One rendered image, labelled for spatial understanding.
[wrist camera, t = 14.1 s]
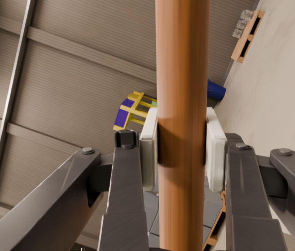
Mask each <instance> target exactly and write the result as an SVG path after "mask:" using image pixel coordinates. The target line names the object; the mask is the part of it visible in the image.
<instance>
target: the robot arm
mask: <svg viewBox="0 0 295 251"><path fill-rule="evenodd" d="M114 141H115V151H114V153H113V154H108V155H101V151H100V150H99V149H97V148H91V147H85V148H83V149H80V150H78V151H76V152H75V153H74V154H73V155H72V156H70V157H69V158H68V159H67V160H66V161H65V162H64V163H63V164H62V165H60V166H59V167H58V168H57V169H56V170H55V171H54V172H53V173H52V174H50V175H49V176H48V177H47V178H46V179H45V180H44V181H43V182H42V183H40V184H39V185H38V186H37V187H36V188H35V189H34V190H33V191H32V192H30V193H29V194H28V195H27V196H26V197H25V198H24V199H23V200H22V201H20V202H19V203H18V204H17V205H16V206H15V207H14V208H13V209H12V210H10V211H9V212H8V213H7V214H6V215H5V216H4V217H3V218H2V219H0V251H70V250H71V248H72V247H73V245H74V244H75V242H76V240H77V239H78V237H79V236H80V234H81V232H82V231H83V229H84V228H85V226H86V224H87V223H88V221H89V220H90V218H91V217H92V215H93V213H94V212H95V210H96V209H97V207H98V205H99V204H100V202H101V201H102V199H103V197H104V192H106V191H109V195H108V203H107V210H106V214H104V215H103V216H102V222H101V229H100V236H99V242H98V249H97V251H170V250H166V249H161V248H149V244H148V229H147V218H146V212H145V206H144V194H143V191H153V189H155V184H156V175H157V167H158V130H157V108H151V109H149V112H148V115H147V118H146V121H145V124H144V127H143V130H142V133H139V132H138V131H137V130H134V129H122V130H118V131H116V132H114ZM205 166H206V171H207V177H208V182H209V187H210V190H212V192H215V193H222V192H223V191H225V186H226V191H225V205H226V250H225V251H288V248H287V245H286V241H285V238H284V235H283V231H282V228H281V225H280V222H279V220H278V219H273V218H272V214H271V210H270V207H269V205H270V206H271V208H272V209H273V211H274V212H275V213H276V215H277V216H278V217H279V219H280V220H281V222H282V223H283V224H284V226H285V227H286V228H287V230H288V231H289V233H290V234H291V235H292V237H293V238H294V239H295V151H293V150H290V149H288V148H277V149H273V150H271V151H270V157H268V156H261V155H257V154H255V150H254V148H253V147H252V146H250V145H246V144H245V143H244V142H243V140H242V138H241V136H240V135H238V134H236V133H224V131H223V129H222V127H221V124H220V123H219V120H218V118H217V116H216V114H215V111H214V109H213V108H212V107H207V114H206V146H205ZM218 251H222V250H218Z"/></svg>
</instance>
